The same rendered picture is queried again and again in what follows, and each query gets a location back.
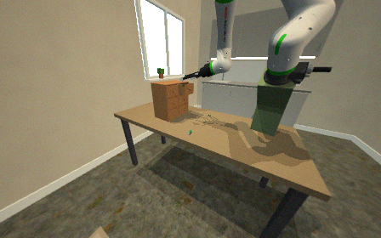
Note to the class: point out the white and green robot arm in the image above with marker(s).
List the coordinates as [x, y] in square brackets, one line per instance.
[286, 45]

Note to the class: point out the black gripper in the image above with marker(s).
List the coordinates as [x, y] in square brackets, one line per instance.
[194, 75]

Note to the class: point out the brown wooden drawer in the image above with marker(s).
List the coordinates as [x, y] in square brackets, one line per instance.
[173, 102]
[186, 88]
[172, 90]
[173, 113]
[183, 109]
[183, 99]

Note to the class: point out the orange chest of drawers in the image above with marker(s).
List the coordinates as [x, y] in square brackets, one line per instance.
[159, 95]

